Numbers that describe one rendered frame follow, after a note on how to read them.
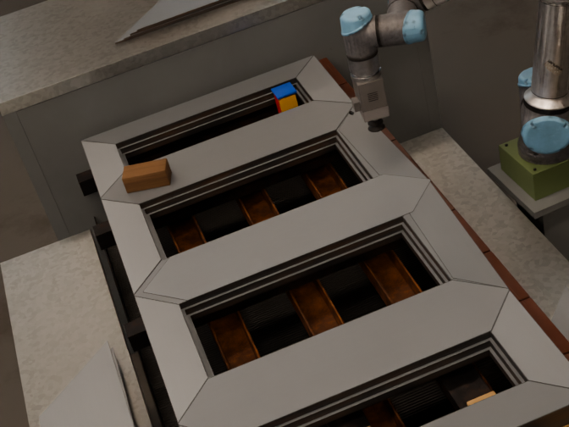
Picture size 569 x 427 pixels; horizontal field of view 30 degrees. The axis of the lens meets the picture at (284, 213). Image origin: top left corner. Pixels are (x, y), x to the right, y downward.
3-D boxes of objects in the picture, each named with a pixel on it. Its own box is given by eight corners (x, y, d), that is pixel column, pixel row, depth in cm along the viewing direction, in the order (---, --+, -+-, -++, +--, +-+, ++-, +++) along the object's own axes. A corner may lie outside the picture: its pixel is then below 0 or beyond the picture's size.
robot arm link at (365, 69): (350, 64, 249) (343, 50, 255) (354, 81, 251) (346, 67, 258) (381, 56, 249) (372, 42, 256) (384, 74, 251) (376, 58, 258)
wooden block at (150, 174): (127, 193, 283) (121, 179, 280) (129, 180, 288) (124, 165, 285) (170, 185, 282) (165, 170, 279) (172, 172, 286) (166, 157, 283)
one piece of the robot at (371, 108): (335, 59, 257) (347, 116, 266) (343, 75, 250) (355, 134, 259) (373, 48, 257) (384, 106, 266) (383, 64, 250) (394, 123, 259)
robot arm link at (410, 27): (423, -4, 249) (377, 2, 251) (422, 17, 240) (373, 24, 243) (428, 25, 253) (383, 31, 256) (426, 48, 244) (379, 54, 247)
